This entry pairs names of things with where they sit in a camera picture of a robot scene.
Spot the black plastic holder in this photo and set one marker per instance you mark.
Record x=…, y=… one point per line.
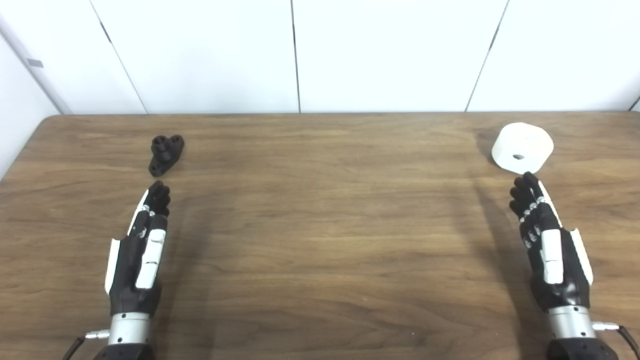
x=166, y=152

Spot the round white plastic piece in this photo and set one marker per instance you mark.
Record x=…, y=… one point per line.
x=525, y=140

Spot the small grey wall label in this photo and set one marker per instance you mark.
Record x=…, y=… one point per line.
x=35, y=63

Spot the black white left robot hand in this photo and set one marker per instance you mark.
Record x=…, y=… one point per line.
x=127, y=270

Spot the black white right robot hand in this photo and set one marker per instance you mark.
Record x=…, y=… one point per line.
x=570, y=280

